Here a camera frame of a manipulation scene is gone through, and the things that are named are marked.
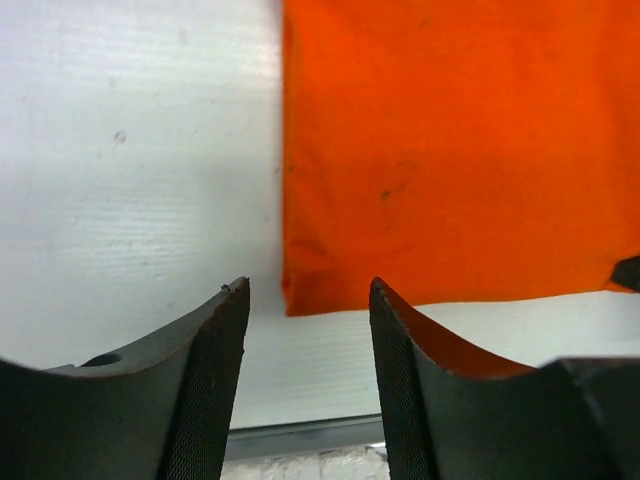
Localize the orange t shirt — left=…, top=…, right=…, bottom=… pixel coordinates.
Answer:
left=282, top=0, right=639, bottom=316

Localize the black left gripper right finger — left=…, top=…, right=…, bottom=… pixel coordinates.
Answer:
left=369, top=279, right=639, bottom=479

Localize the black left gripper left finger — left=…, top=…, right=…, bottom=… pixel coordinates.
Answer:
left=1, top=277, right=250, bottom=479

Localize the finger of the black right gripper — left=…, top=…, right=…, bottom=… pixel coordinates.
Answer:
left=607, top=255, right=640, bottom=293

